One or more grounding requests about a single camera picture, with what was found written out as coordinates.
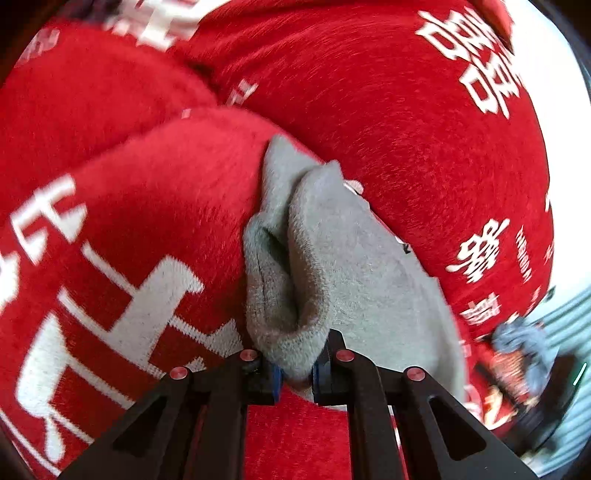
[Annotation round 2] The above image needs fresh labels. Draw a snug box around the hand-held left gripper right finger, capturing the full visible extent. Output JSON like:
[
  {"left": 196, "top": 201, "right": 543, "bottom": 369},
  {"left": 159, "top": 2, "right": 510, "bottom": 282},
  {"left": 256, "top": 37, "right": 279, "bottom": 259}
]
[{"left": 311, "top": 329, "right": 539, "bottom": 480}]

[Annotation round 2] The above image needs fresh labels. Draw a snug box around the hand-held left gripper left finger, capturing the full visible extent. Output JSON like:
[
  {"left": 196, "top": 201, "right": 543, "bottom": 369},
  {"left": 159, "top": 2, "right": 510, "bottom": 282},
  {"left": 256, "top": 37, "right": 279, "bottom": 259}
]
[{"left": 58, "top": 348, "right": 283, "bottom": 480}]

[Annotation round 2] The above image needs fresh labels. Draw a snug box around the grey knit sweater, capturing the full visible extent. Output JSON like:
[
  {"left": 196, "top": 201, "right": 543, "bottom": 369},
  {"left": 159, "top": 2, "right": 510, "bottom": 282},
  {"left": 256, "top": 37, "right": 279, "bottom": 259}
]
[{"left": 242, "top": 135, "right": 467, "bottom": 402}]

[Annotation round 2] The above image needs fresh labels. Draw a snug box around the red satin cushion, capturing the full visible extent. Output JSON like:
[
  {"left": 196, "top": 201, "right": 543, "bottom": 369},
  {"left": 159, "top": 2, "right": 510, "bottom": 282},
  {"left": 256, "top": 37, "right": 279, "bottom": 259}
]
[{"left": 473, "top": 339, "right": 548, "bottom": 437}]

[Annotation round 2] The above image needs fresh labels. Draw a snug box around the blue-grey crumpled cloth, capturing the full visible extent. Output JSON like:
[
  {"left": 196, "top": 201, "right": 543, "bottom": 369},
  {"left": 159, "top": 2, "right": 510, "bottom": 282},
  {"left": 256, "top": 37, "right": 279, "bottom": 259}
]
[{"left": 490, "top": 318, "right": 555, "bottom": 393}]

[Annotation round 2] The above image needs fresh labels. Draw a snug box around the red printed sofa cover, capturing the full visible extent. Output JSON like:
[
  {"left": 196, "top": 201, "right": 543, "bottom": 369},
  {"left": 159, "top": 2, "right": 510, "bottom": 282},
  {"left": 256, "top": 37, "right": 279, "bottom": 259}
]
[{"left": 0, "top": 0, "right": 568, "bottom": 480}]

